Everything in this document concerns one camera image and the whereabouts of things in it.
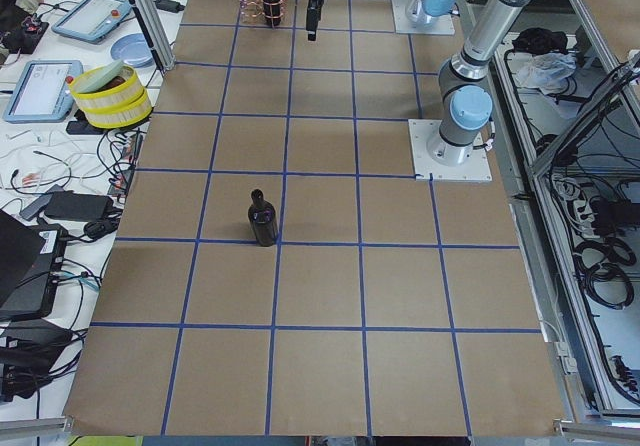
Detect far teach pendant tablet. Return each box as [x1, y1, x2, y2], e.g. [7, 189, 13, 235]
[52, 0, 132, 44]

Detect blue plate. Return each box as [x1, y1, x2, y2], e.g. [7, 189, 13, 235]
[110, 33, 154, 68]

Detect dark bottle in basket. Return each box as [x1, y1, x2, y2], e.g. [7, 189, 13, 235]
[262, 0, 283, 28]

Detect teach pendant tablet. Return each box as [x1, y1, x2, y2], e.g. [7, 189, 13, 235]
[52, 0, 132, 44]
[3, 60, 84, 124]

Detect black laptop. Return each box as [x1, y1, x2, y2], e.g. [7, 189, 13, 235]
[1, 212, 67, 321]

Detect near teach pendant tablet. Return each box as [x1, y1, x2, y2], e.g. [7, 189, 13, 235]
[3, 60, 84, 124]

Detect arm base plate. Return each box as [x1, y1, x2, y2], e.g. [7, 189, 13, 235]
[391, 0, 455, 36]
[408, 119, 492, 183]

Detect aluminium frame post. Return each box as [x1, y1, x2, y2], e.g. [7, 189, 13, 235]
[128, 0, 175, 75]

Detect black power brick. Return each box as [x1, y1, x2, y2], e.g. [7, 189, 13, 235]
[44, 191, 113, 222]

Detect black power adapter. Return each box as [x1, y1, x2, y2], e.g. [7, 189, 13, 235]
[154, 0, 185, 13]

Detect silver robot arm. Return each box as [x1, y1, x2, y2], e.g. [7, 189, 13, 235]
[426, 0, 531, 167]
[405, 0, 455, 28]

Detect dark glass wine bottle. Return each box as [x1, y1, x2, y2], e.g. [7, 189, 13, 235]
[248, 189, 278, 247]

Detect yellow bamboo steamer stack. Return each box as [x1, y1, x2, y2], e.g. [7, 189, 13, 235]
[69, 60, 152, 129]

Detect white cloth rag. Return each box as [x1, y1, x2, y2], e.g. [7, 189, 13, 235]
[514, 53, 576, 94]

